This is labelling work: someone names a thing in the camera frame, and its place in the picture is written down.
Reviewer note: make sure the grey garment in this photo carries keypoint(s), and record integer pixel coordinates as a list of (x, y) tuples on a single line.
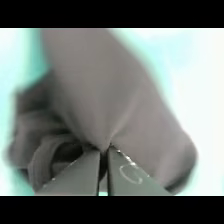
[(100, 100)]

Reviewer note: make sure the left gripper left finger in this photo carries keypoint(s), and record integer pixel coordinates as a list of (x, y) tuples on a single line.
[(80, 178)]

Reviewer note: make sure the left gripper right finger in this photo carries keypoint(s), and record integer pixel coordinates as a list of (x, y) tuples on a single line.
[(133, 180)]

